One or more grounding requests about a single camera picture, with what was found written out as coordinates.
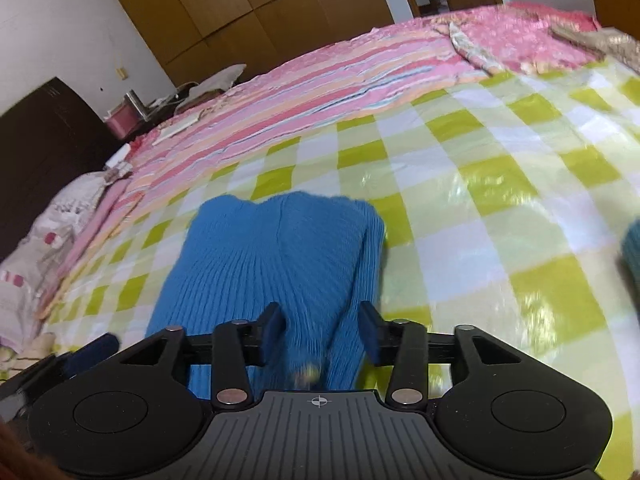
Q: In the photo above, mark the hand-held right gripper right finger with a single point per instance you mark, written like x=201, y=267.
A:
x=371, y=335

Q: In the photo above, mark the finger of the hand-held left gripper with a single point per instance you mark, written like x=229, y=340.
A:
x=30, y=377
x=92, y=353

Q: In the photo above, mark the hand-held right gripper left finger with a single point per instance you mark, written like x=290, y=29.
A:
x=271, y=335

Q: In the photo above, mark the blue knitted striped sweater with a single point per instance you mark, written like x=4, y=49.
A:
x=280, y=260

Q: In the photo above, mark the tan striped bamboo mat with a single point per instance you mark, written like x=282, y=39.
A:
x=32, y=347

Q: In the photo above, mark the white pillow with pink dots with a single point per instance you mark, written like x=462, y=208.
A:
x=55, y=230

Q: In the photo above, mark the pink folded blanket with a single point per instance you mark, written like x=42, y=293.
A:
x=100, y=220

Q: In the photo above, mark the dark wooden headboard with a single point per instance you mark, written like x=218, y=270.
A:
x=40, y=150

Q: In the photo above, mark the white paper sheet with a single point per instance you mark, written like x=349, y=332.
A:
x=175, y=129

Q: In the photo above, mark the pink storage box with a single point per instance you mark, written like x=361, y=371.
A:
x=120, y=122

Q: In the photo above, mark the pink striped bed sheet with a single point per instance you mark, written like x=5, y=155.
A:
x=300, y=90

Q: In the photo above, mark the metal thermos flask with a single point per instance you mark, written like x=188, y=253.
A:
x=137, y=104

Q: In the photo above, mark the beige cloth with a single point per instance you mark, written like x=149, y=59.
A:
x=215, y=82

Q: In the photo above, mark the teal fleece cloth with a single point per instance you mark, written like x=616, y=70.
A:
x=632, y=255

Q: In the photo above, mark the floral cloth strip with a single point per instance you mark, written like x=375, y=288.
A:
x=470, y=50

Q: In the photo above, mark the wooden wardrobe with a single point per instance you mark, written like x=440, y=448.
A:
x=250, y=10

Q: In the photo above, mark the gold patterned cloth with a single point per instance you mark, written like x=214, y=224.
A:
x=600, y=45

